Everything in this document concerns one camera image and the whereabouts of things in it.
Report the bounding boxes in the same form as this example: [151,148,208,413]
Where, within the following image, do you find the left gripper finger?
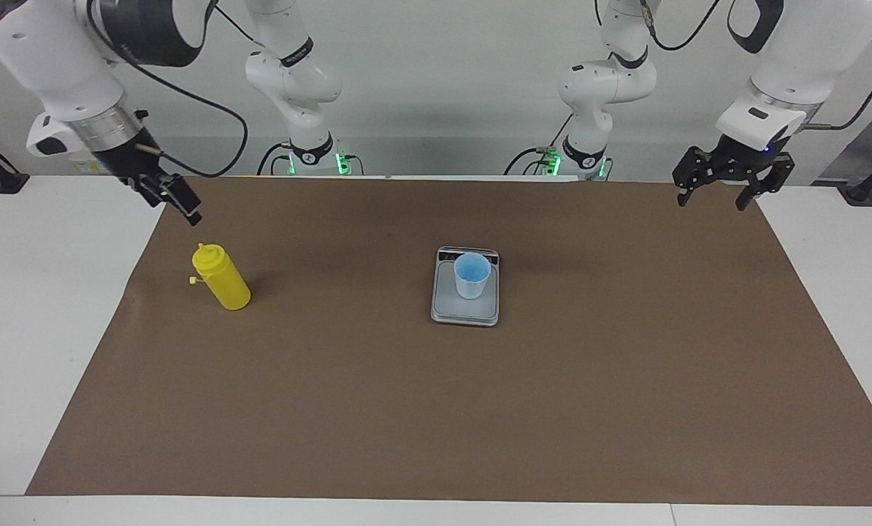
[672,146,705,208]
[735,155,796,213]

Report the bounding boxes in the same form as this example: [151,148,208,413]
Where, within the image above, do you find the yellow squeeze bottle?
[189,243,252,311]

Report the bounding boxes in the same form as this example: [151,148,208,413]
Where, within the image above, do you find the light blue plastic cup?
[454,253,492,300]

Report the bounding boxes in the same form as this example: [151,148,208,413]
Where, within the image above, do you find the silver digital kitchen scale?
[430,246,500,327]

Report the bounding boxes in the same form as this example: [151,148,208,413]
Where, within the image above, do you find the brown paper table mat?
[26,175,872,506]

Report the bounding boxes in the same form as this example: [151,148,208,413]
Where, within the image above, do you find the white wall socket boxes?
[71,152,119,176]

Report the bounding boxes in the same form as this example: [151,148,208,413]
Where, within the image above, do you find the black right arm base cable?
[257,142,294,176]

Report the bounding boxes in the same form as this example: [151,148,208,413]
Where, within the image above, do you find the black arm base cable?
[257,142,294,176]
[504,111,575,176]

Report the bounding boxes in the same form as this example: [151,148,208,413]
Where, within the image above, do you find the black left arm base cable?
[504,111,575,176]

